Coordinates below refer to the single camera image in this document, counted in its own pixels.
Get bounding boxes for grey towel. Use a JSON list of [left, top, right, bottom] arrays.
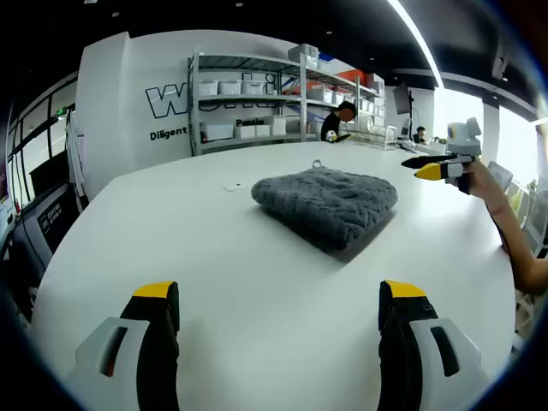
[[250, 159, 399, 253]]

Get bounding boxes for black monitor on stand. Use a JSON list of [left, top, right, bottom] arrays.
[[392, 81, 414, 116]]

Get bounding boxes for ceiling light strip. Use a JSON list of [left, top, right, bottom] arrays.
[[387, 0, 444, 89]]

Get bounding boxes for black cabinet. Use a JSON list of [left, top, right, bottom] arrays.
[[12, 182, 85, 275]]

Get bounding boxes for black box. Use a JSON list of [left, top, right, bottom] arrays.
[[28, 150, 70, 196]]

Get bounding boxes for white hanging coat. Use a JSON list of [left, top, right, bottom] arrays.
[[63, 109, 89, 211]]

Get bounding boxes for rows of white storage bins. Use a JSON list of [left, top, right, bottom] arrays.
[[199, 42, 386, 142]]

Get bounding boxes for grey metal shelf rack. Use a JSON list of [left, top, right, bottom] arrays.
[[187, 46, 386, 158]]

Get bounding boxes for wire dish rack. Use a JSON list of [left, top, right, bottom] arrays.
[[354, 114, 397, 149]]

